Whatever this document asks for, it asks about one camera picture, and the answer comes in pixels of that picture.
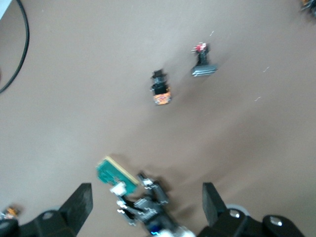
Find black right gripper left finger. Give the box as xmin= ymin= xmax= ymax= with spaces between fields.
xmin=14 ymin=183 xmax=94 ymax=237

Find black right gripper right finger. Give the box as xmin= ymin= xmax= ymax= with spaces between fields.
xmin=197 ymin=182 xmax=307 ymax=237

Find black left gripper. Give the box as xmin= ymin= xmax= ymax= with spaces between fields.
xmin=116 ymin=172 xmax=188 ymax=237

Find orange contact block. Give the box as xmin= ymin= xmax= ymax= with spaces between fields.
xmin=0 ymin=203 xmax=23 ymax=221

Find brown paper table cover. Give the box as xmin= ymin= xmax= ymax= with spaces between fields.
xmin=0 ymin=0 xmax=316 ymax=237

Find black push button orange block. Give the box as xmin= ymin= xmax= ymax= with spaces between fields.
xmin=150 ymin=69 xmax=172 ymax=106

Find black looped cable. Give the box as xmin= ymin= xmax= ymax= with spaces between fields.
xmin=0 ymin=0 xmax=31 ymax=94

